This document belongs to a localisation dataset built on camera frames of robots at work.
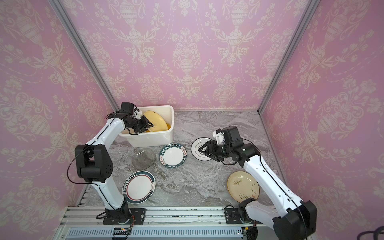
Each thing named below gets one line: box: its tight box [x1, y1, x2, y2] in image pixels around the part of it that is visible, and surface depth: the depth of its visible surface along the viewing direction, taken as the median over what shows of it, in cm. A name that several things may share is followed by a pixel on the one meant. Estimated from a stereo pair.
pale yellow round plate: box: [144, 110, 168, 132], surface depth 107 cm
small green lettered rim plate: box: [159, 143, 188, 169], surface depth 99 cm
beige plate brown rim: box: [227, 170, 261, 203], surface depth 84 cm
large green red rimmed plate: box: [122, 170, 156, 205], surface depth 87 cm
